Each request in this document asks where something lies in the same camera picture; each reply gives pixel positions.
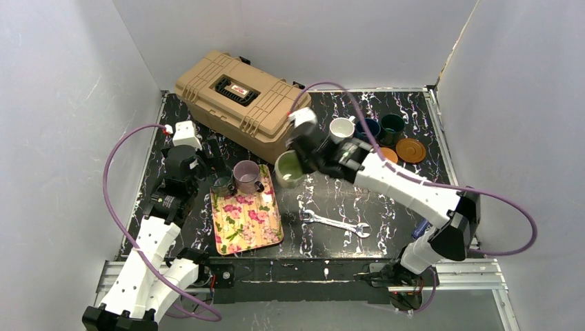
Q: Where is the lilac mug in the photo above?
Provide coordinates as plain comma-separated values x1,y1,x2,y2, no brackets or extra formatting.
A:
233,160,264,194

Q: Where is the pale green mug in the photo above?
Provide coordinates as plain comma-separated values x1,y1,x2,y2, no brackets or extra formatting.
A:
275,150,305,188

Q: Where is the white mug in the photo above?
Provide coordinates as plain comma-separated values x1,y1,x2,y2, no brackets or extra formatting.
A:
328,116,355,143

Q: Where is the navy blue mug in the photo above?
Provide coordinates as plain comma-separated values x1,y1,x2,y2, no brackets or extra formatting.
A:
354,118,381,142

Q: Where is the dark teal mug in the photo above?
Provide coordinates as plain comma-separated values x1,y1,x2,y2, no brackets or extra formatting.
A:
379,114,406,147

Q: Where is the ringed orange wooden coaster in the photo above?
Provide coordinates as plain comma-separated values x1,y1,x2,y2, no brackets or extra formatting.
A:
395,138,426,163

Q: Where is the dark grey mug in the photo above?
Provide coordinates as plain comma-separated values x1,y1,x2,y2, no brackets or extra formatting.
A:
208,176,237,197

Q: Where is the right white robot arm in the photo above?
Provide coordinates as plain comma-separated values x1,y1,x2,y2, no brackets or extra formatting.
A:
288,122,479,275

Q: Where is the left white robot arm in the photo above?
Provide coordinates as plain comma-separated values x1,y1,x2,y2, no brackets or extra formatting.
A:
82,134,209,330

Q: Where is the floral serving tray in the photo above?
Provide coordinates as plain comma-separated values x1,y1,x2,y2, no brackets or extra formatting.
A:
210,164,284,255

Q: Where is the silver double-ended wrench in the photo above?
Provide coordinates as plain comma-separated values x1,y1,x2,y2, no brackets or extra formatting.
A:
300,209,371,239

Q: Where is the tan plastic toolbox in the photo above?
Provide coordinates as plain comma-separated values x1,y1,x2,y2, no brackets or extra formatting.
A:
175,50,311,163

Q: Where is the yellow blue screwdriver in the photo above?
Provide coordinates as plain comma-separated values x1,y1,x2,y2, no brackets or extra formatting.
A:
411,219,430,239

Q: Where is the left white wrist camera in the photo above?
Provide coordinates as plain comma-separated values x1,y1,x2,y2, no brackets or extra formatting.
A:
164,120,202,150

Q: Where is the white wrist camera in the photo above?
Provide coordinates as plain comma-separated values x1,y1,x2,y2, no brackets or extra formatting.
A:
164,120,202,150
288,107,317,129

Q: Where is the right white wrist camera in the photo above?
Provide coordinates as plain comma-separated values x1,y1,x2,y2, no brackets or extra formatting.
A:
288,107,317,129

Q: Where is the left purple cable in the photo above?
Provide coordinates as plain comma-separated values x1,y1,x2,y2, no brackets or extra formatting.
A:
102,123,223,322

